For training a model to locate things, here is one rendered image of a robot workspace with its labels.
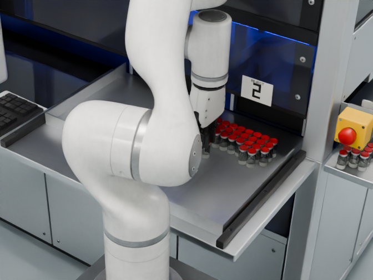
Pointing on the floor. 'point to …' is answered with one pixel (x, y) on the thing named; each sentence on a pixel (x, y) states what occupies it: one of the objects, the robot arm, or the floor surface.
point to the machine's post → (319, 131)
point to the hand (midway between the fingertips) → (206, 136)
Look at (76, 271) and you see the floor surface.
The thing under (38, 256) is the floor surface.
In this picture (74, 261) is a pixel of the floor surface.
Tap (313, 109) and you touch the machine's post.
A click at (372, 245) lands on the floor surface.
